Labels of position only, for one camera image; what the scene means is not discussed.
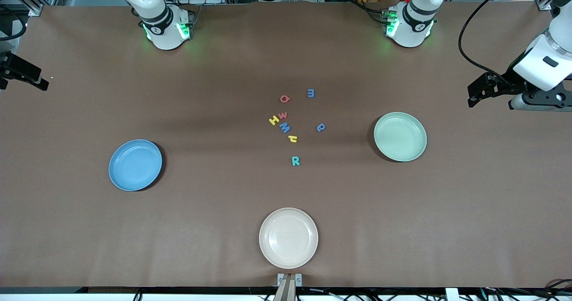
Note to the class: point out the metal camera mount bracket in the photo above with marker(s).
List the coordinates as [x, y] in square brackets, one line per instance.
[289, 287]

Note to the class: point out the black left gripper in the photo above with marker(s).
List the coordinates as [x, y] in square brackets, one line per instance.
[508, 82]

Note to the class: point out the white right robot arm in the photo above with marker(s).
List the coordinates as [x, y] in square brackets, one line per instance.
[161, 19]

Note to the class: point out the pink foam letter w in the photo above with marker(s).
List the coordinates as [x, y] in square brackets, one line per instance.
[283, 116]

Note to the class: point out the beige plate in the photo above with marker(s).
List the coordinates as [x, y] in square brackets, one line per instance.
[288, 238]

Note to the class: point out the yellow foam lowercase h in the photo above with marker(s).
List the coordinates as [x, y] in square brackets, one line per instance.
[294, 140]

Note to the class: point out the yellow foam letter H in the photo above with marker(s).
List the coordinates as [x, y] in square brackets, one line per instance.
[274, 120]

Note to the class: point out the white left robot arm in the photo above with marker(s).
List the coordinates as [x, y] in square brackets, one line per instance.
[415, 24]

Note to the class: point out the blue foam lowercase a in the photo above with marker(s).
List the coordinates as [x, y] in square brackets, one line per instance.
[322, 129]

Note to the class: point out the blue plate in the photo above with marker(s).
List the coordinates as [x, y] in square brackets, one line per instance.
[135, 165]

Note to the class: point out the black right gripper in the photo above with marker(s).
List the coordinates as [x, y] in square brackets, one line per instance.
[12, 66]

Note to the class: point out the teal foam letter R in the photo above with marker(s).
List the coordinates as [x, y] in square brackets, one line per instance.
[293, 161]

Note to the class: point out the green plate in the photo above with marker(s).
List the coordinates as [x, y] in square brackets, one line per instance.
[400, 136]

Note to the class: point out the red foam letter Q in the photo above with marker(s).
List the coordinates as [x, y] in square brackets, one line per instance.
[281, 98]

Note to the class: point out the blue foam uppercase M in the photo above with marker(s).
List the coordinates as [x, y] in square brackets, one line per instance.
[284, 128]

